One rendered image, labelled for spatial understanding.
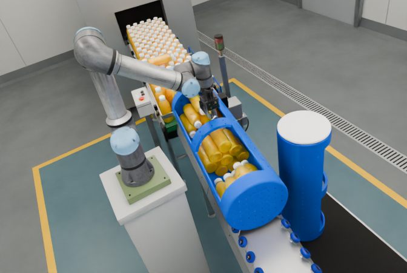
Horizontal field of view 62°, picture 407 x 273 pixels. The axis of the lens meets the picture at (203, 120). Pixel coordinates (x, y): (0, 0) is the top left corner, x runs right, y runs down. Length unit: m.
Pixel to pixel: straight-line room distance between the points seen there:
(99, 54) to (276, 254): 1.05
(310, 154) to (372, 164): 1.40
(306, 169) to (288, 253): 0.55
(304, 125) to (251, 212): 0.65
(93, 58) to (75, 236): 2.10
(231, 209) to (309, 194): 0.79
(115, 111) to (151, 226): 0.54
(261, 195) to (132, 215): 0.54
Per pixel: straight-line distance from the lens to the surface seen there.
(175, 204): 1.57
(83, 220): 3.20
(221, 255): 2.61
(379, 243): 2.53
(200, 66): 1.47
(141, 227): 1.58
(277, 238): 1.56
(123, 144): 1.40
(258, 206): 1.44
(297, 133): 1.84
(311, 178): 1.97
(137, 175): 1.49
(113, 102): 1.46
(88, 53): 1.26
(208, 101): 1.55
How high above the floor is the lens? 2.24
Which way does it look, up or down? 37 degrees down
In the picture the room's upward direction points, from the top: 13 degrees counter-clockwise
